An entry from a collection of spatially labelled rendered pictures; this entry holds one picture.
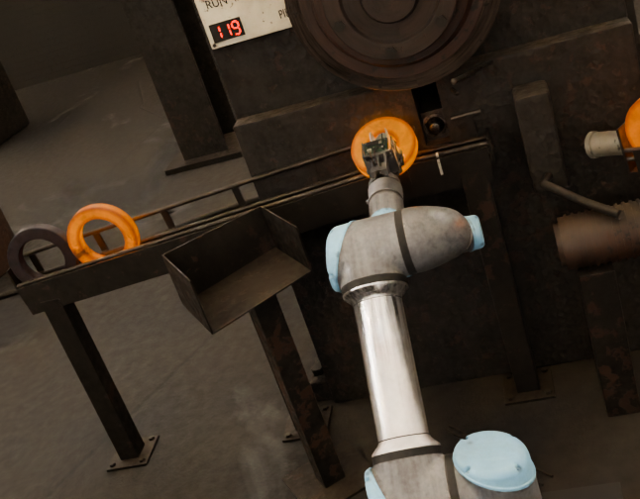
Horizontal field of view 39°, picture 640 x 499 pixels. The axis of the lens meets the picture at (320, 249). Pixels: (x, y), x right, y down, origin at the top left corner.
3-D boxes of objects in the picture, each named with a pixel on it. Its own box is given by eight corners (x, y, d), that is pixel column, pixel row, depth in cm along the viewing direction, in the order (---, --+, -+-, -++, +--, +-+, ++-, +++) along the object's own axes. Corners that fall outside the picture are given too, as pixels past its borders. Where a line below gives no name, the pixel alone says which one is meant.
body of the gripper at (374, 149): (392, 133, 203) (395, 167, 194) (402, 160, 208) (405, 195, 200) (360, 141, 204) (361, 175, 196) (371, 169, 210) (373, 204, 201)
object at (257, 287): (264, 490, 236) (160, 254, 206) (348, 440, 244) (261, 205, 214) (296, 532, 219) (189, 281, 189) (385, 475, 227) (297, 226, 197)
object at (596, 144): (600, 150, 203) (593, 127, 201) (638, 148, 197) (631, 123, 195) (588, 162, 200) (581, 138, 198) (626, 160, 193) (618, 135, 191)
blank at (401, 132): (350, 135, 221) (346, 128, 218) (411, 115, 217) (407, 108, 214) (360, 188, 213) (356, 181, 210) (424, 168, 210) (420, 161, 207)
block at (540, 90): (531, 176, 221) (510, 84, 210) (564, 168, 219) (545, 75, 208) (534, 195, 211) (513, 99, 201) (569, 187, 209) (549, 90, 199)
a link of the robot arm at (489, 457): (550, 532, 140) (532, 464, 134) (465, 547, 143) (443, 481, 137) (540, 480, 150) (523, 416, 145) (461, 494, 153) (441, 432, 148)
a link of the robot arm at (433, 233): (462, 191, 150) (476, 205, 198) (397, 207, 153) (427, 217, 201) (479, 258, 150) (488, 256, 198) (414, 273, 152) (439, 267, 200)
